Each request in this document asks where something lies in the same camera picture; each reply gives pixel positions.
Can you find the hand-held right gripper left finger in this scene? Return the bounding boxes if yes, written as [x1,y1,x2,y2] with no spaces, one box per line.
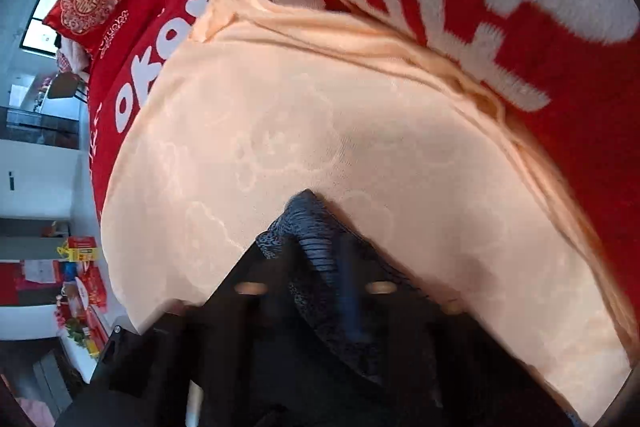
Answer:
[55,227,301,427]

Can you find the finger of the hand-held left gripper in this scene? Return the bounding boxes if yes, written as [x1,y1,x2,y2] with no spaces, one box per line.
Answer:
[89,316,168,388]

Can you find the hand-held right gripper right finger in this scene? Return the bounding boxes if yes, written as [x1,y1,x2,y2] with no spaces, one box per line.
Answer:
[335,232,576,427]

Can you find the black pants with blue stripes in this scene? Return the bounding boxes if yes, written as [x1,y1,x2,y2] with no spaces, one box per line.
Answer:
[252,188,441,413]

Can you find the red gift bag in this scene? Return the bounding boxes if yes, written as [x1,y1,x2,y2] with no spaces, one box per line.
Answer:
[70,264,110,310]

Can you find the yellow and red box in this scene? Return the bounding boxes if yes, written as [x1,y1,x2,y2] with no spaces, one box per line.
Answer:
[56,235,100,263]

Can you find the white cabinet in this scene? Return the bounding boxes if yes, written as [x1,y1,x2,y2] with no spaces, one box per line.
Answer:
[0,147,83,220]

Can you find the cream blanket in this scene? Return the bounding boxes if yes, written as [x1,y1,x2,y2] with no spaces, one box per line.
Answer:
[100,0,633,425]

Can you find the dark cabinet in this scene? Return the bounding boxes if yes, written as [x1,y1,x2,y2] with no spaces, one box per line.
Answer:
[5,106,82,150]

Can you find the black framed window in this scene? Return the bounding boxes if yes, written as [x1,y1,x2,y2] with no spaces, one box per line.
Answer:
[20,0,63,55]

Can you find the red pillow with round emblem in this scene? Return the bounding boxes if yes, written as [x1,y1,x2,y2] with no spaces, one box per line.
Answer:
[41,0,151,58]

